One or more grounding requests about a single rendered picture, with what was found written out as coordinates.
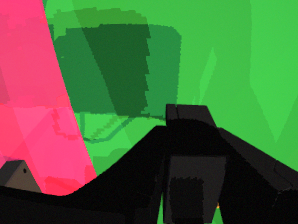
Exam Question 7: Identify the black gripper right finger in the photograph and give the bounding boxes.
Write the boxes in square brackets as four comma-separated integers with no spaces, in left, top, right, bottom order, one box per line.
[218,128,298,224]

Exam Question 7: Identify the green circuit board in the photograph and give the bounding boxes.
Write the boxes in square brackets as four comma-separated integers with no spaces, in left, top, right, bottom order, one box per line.
[43,0,298,177]

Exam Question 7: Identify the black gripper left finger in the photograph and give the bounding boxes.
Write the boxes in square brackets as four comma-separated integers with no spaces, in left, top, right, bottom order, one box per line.
[0,125,169,224]

